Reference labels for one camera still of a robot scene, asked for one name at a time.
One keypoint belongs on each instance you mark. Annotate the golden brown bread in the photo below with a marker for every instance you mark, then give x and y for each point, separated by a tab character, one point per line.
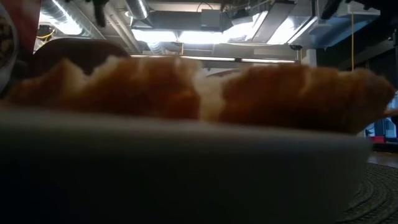
295	96

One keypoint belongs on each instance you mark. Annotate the orange cereal box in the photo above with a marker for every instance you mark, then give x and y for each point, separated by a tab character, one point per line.
28	18

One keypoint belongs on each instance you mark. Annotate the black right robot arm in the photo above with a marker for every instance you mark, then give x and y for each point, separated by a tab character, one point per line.
331	7

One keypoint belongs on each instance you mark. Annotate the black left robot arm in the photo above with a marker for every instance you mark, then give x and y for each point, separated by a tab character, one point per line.
100	12

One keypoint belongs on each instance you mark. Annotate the long ceiling light bar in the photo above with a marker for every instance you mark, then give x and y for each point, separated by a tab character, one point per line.
211	58

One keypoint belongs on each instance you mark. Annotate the pale green plate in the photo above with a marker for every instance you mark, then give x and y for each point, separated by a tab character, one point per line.
155	171

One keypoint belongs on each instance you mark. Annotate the red box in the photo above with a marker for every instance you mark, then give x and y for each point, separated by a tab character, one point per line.
378	139

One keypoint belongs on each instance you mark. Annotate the grey round woven placemat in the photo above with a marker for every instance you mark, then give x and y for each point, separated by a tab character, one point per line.
379	196

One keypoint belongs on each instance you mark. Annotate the silver ventilation duct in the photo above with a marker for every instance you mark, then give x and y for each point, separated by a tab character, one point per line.
138	7

